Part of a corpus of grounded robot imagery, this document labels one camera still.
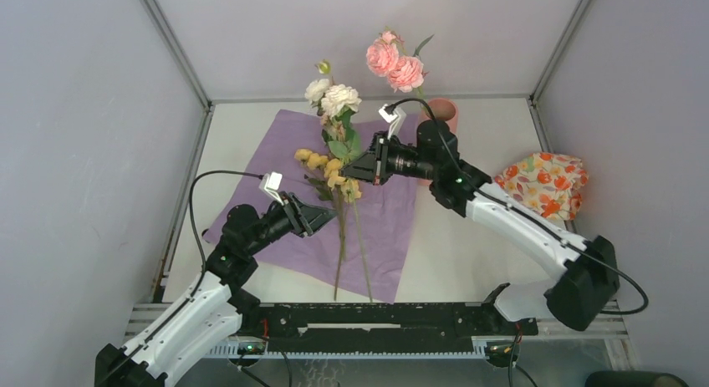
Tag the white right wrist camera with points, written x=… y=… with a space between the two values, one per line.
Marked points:
x=394 y=116

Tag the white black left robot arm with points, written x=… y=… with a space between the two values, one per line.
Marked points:
x=215 y=304

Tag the pink flower stem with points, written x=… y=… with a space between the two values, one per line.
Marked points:
x=387 y=58

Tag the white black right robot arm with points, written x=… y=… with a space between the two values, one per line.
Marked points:
x=582 y=273

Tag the white flower stem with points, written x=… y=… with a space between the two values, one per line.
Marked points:
x=335 y=104

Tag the pink cylindrical vase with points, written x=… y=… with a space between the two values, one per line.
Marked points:
x=444 y=110

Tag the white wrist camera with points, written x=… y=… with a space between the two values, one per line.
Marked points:
x=394 y=116
x=270 y=184

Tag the pink purple wrapping paper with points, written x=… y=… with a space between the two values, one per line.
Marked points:
x=386 y=215

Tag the floral patterned cloth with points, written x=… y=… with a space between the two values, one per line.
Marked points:
x=547 y=183

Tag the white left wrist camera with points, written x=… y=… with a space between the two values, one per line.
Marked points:
x=270 y=184

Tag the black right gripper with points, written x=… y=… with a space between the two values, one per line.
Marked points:
x=373 y=165

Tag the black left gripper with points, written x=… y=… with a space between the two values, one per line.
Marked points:
x=303 y=218

